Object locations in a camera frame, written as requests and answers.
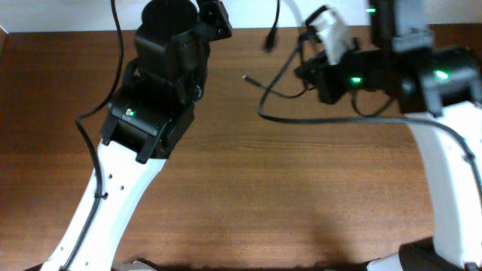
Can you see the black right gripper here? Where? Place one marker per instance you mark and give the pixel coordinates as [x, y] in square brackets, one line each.
[321, 77]

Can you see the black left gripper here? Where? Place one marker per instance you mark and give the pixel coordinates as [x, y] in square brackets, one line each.
[208, 13]

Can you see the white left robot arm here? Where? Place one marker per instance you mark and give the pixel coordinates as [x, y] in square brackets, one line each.
[149, 109]

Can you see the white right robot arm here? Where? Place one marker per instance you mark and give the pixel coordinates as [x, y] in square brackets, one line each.
[439, 96]

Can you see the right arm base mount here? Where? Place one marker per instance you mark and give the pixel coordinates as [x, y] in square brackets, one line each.
[393, 262]

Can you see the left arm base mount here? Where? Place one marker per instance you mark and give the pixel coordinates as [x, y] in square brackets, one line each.
[134, 266]

